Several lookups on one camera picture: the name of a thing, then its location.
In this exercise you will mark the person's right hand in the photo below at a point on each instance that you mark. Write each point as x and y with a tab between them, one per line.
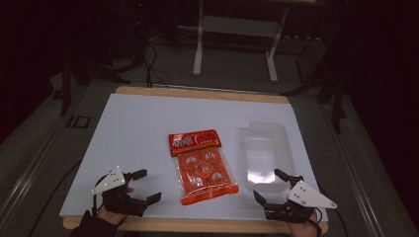
303	228

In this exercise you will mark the clear plastic container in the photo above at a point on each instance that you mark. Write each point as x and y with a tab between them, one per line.
267	151

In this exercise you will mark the white metal desk frame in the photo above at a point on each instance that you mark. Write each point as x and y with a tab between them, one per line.
237	26

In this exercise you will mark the black floor bracket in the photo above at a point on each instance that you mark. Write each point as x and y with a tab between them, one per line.
79	121

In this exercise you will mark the grey metal floor rail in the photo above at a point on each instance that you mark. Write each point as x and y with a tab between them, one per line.
29	171
357	171

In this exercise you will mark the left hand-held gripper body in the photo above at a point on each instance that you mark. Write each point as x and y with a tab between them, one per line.
118	200

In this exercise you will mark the orange snack packet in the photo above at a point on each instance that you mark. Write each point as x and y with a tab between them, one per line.
201	164

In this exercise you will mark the person's left hand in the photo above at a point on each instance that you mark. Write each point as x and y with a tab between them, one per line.
112	218

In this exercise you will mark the black metal stand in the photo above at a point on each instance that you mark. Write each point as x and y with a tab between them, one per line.
66	85
336	98

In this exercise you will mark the white table sheet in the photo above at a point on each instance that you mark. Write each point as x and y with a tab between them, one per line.
141	131

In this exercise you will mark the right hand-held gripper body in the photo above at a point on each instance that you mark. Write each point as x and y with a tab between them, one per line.
306	197

